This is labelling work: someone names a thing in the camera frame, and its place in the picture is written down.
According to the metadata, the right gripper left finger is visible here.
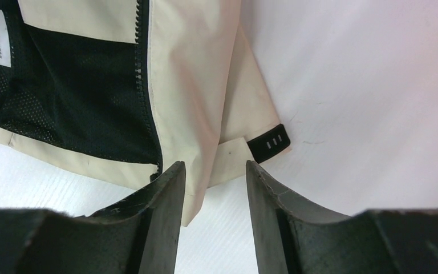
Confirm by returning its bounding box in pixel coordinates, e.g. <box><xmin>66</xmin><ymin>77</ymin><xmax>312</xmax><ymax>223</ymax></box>
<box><xmin>0</xmin><ymin>162</ymin><xmax>186</xmax><ymax>273</ymax></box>

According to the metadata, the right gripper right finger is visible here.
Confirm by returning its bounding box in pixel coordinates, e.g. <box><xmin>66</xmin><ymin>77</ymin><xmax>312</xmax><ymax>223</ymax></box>
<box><xmin>246</xmin><ymin>161</ymin><xmax>438</xmax><ymax>273</ymax></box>

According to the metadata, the beige zip jacket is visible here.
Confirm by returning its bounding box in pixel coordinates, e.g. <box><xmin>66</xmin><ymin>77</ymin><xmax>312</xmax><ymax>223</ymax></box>
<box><xmin>0</xmin><ymin>1</ymin><xmax>290</xmax><ymax>225</ymax></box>

